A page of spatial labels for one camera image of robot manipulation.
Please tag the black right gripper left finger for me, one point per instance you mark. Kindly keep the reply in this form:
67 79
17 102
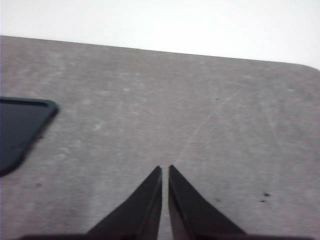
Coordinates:
142 210

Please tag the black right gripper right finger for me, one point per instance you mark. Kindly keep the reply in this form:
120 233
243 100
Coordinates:
190 212

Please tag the black rectangular tray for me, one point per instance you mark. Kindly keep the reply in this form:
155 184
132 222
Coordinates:
17 130

